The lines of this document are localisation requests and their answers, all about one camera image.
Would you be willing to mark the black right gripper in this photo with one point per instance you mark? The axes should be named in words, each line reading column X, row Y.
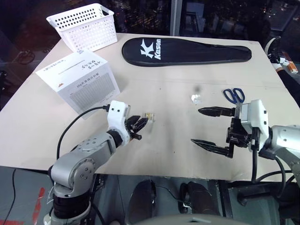
column 239, row 133

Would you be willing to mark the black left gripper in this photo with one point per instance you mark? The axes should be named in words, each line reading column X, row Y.
column 132, row 134

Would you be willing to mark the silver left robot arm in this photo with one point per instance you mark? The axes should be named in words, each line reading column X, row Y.
column 70, row 168

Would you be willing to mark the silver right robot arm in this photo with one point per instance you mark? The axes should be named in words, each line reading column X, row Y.
column 281, row 137

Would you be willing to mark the white slotted cardboard box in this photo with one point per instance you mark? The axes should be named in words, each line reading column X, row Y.
column 89, row 91

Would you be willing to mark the orange and white small box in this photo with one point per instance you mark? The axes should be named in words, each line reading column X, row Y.
column 291, row 66

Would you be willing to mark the small clear connector plug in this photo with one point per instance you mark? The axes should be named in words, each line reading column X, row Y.
column 196, row 98

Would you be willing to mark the dark rounded shape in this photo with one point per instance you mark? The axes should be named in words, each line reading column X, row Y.
column 141, row 201
column 199, row 199

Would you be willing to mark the black Kason racket cover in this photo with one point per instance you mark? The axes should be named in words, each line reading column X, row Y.
column 187, row 52

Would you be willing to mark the white perforated plastic basket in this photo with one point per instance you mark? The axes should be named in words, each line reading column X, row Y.
column 93, row 35

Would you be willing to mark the white curved tube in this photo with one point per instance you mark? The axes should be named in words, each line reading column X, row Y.
column 269, row 44

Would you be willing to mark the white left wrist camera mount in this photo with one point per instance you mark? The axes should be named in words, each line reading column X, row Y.
column 116, row 114

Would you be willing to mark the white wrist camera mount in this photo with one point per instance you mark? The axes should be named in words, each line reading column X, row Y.
column 257, row 117
column 116, row 114

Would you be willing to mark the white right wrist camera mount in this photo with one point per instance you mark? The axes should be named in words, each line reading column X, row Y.
column 257, row 117

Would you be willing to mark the grey window frame post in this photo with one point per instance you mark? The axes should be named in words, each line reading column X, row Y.
column 175, row 16

